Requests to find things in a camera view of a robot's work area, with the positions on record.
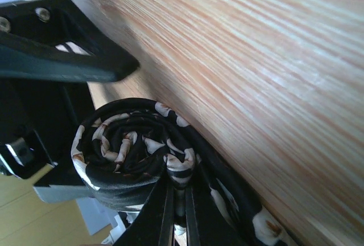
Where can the black white floral tie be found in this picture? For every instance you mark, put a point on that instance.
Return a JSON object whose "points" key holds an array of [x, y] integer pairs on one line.
{"points": [[122, 150]]}

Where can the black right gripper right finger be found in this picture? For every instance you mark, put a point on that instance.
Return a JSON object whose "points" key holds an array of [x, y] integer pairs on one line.
{"points": [[209, 216]]}

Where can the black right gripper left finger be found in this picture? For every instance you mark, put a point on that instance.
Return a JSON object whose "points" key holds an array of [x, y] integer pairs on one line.
{"points": [[154, 224]]}

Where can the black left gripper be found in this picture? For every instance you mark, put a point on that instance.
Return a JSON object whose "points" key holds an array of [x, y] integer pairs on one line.
{"points": [[51, 40]]}

